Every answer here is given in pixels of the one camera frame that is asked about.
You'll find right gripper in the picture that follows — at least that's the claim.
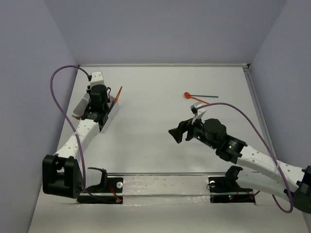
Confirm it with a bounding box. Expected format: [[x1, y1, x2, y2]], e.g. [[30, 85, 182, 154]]
[[168, 113, 217, 150]]

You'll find orange plastic chopstick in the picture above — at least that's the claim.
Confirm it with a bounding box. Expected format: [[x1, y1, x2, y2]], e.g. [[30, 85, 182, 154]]
[[115, 86, 123, 103]]

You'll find orange plastic spoon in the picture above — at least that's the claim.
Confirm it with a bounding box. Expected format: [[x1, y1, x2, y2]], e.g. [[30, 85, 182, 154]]
[[184, 92, 209, 104]]

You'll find teal plastic chopstick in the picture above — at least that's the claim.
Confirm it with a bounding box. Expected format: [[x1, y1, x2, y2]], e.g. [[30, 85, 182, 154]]
[[191, 95, 219, 98]]

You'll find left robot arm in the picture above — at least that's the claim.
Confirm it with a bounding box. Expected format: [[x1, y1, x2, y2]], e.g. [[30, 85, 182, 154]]
[[42, 84, 110, 199]]

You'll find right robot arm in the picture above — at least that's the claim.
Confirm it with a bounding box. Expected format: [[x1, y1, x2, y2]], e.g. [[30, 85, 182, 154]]
[[168, 118, 311, 214]]

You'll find white divided organizer tray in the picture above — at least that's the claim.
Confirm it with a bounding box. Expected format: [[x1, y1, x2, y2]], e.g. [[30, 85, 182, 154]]
[[72, 94, 119, 133]]

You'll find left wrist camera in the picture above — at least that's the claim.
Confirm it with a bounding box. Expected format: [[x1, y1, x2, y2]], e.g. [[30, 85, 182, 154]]
[[87, 71, 104, 89]]

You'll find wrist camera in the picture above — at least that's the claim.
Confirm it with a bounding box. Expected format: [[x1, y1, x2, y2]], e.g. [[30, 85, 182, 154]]
[[87, 71, 104, 89], [190, 102, 206, 125]]

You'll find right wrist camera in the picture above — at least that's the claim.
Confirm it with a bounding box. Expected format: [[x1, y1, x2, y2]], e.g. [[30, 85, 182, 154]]
[[190, 102, 206, 125]]

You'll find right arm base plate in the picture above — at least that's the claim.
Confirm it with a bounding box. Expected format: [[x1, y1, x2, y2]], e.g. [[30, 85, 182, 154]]
[[206, 176, 256, 203]]

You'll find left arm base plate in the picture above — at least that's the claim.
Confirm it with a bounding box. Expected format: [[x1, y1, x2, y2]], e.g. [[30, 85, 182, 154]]
[[77, 167, 124, 204]]

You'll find aluminium table rail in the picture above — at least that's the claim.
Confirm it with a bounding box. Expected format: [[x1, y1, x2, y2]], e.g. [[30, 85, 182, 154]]
[[243, 64, 277, 159]]

